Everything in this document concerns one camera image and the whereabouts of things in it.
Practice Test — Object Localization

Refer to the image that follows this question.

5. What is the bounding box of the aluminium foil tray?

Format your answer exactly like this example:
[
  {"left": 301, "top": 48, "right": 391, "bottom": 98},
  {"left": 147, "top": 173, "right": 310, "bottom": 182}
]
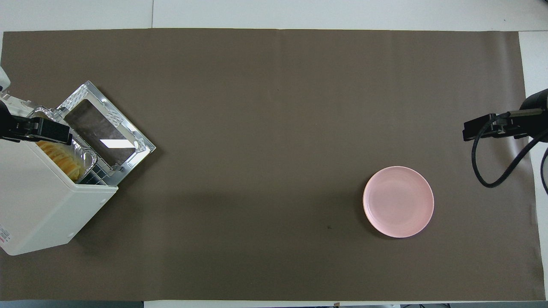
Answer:
[{"left": 30, "top": 106, "right": 98, "bottom": 182}]

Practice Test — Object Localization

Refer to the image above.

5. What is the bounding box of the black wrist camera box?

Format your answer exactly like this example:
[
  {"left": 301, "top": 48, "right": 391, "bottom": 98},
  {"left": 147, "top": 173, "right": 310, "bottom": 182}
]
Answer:
[
  {"left": 39, "top": 116, "right": 73, "bottom": 145},
  {"left": 463, "top": 113, "right": 494, "bottom": 142}
]

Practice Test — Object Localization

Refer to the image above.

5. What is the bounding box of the wire oven rack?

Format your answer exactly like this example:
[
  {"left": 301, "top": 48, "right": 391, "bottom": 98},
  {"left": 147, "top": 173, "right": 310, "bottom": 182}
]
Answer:
[{"left": 75, "top": 160, "right": 107, "bottom": 186}]

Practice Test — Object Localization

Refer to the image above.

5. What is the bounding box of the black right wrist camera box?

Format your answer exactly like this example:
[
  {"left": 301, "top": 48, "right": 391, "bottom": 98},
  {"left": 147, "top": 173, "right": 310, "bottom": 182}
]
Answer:
[{"left": 463, "top": 113, "right": 494, "bottom": 142}]

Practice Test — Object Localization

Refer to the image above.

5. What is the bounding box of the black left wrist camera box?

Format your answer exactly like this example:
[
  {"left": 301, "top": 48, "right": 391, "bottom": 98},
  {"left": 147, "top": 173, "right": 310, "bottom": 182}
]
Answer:
[{"left": 39, "top": 116, "right": 73, "bottom": 145}]

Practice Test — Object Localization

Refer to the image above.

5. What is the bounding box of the pink round plate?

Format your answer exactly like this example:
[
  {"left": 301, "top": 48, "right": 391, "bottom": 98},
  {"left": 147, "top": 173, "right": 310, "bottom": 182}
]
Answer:
[{"left": 363, "top": 166, "right": 435, "bottom": 239}]

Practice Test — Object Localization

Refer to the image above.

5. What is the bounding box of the white toaster oven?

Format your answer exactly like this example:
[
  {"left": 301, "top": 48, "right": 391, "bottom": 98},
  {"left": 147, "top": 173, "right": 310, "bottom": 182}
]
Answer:
[{"left": 0, "top": 90, "right": 119, "bottom": 256}]

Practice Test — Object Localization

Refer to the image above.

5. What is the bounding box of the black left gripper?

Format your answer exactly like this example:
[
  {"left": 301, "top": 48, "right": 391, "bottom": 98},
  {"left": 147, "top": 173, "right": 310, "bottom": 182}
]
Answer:
[{"left": 0, "top": 103, "right": 42, "bottom": 142}]

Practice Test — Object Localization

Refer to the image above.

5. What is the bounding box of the silver glass oven door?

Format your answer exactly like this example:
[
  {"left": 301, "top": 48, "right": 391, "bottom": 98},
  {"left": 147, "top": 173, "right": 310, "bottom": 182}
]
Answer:
[{"left": 57, "top": 80, "right": 156, "bottom": 187}]

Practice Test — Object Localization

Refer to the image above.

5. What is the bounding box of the sliced yellow bread loaf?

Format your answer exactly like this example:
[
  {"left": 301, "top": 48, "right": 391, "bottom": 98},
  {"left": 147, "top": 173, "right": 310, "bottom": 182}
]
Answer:
[{"left": 36, "top": 141, "right": 82, "bottom": 180}]

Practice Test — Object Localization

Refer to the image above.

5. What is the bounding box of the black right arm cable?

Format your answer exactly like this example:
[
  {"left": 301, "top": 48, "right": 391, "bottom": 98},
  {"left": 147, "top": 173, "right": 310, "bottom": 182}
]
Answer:
[
  {"left": 471, "top": 112, "right": 548, "bottom": 189},
  {"left": 540, "top": 148, "right": 548, "bottom": 195}
]

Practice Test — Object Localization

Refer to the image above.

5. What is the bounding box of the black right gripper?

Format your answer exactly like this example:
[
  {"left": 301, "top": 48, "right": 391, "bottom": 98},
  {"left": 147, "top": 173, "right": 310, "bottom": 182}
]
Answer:
[{"left": 492, "top": 89, "right": 548, "bottom": 139}]

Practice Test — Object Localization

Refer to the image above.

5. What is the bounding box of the brown table mat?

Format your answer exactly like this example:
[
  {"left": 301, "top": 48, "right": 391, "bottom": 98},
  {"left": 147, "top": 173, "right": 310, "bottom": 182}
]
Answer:
[{"left": 0, "top": 28, "right": 546, "bottom": 302}]

